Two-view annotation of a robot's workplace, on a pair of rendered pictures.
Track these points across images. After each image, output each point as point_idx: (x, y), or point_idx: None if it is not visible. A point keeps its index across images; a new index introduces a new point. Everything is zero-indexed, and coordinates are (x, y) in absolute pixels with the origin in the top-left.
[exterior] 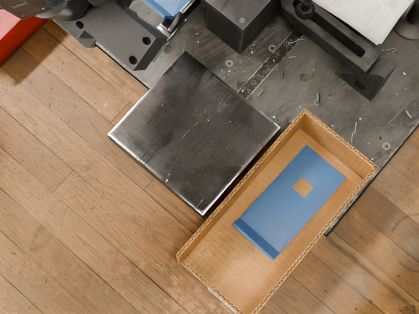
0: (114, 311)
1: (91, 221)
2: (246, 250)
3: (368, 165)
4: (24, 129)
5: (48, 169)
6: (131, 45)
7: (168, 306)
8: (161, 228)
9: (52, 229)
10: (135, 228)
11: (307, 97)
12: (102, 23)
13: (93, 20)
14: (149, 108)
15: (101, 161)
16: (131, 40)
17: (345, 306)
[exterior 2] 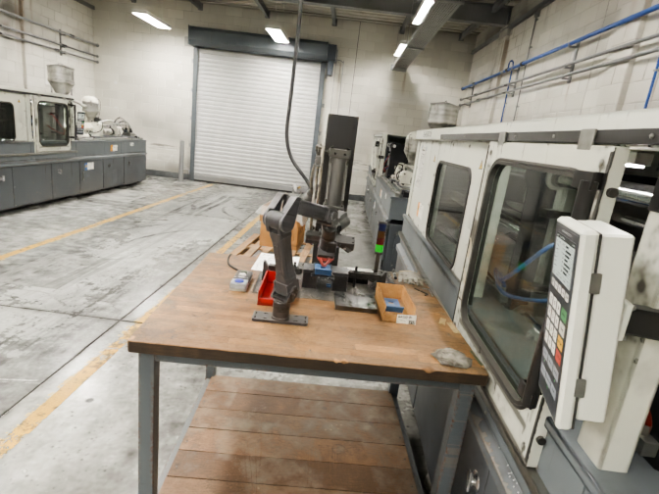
0: (380, 332)
1: (351, 321)
2: (394, 314)
3: (401, 286)
4: (310, 314)
5: (327, 318)
6: (350, 240)
7: (391, 327)
8: (370, 318)
9: (343, 325)
10: (364, 320)
11: (370, 293)
12: (340, 239)
13: (337, 239)
14: (339, 299)
15: (338, 313)
16: (349, 239)
17: (428, 316)
